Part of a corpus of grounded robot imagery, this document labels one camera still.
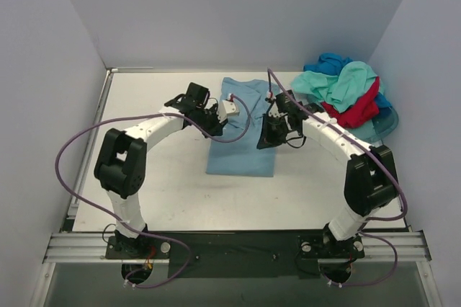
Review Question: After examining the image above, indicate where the royal blue t-shirt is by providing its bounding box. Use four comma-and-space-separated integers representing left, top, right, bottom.
303, 53, 391, 108

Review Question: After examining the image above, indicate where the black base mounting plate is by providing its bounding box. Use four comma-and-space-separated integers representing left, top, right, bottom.
105, 230, 364, 279

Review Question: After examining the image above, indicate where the aluminium front rail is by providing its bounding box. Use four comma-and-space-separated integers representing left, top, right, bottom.
42, 231, 442, 306

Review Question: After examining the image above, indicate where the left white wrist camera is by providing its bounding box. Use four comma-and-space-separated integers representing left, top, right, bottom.
217, 98, 240, 123

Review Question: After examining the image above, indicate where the red t-shirt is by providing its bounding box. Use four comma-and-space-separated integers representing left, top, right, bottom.
321, 77, 380, 129

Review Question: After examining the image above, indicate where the light blue printed t-shirt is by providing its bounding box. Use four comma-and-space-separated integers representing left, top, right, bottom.
206, 77, 276, 177

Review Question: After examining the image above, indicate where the translucent teal plastic basket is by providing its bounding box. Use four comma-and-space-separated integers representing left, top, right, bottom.
358, 107, 399, 143

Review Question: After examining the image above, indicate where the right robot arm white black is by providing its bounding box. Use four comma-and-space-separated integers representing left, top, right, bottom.
256, 91, 402, 256

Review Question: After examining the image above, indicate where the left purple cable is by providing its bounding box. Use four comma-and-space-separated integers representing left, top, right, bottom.
54, 94, 253, 289

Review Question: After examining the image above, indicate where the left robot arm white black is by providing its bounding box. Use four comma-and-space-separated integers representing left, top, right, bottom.
94, 83, 238, 258

